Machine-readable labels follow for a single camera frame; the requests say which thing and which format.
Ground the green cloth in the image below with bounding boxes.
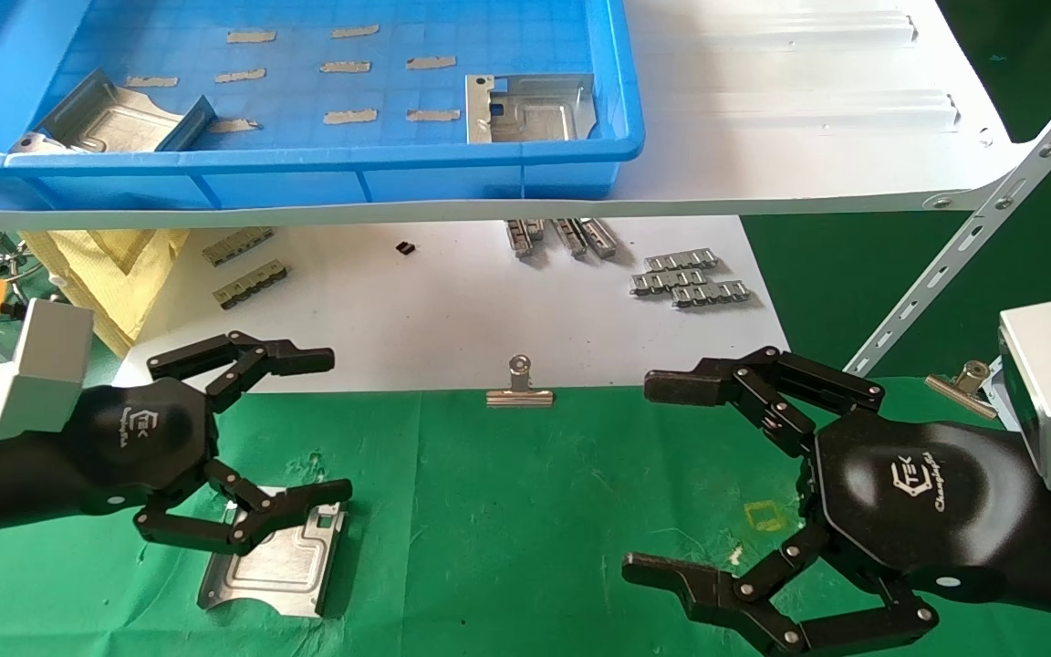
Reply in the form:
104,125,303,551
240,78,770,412
0,376,1051,657

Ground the silver binder clip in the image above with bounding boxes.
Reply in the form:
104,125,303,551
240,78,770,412
486,354,555,409
925,360,1002,421

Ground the yellow cloth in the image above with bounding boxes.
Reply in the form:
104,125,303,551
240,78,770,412
19,228,191,359

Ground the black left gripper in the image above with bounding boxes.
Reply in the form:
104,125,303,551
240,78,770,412
0,330,354,558

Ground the white slotted angle bar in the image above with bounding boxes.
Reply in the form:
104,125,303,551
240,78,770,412
840,50,1051,380

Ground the white paper sheet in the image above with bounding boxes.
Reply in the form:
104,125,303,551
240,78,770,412
106,216,802,395

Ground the white metal shelf panel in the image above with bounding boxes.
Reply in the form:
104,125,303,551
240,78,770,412
0,0,1037,232

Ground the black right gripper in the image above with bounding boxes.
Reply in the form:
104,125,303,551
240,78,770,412
621,346,1051,657

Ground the blue plastic bin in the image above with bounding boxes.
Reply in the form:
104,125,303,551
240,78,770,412
0,0,646,212

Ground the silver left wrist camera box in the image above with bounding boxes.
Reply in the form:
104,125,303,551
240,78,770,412
0,298,95,448

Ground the stamped metal bracket part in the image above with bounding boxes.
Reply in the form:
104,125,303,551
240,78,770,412
464,73,598,145
197,486,347,619
7,68,218,154

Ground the chrome wire ring stand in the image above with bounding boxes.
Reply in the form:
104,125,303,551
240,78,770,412
0,231,54,307

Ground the grey connector strip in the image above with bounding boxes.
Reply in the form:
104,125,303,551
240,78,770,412
213,260,290,310
202,227,276,267

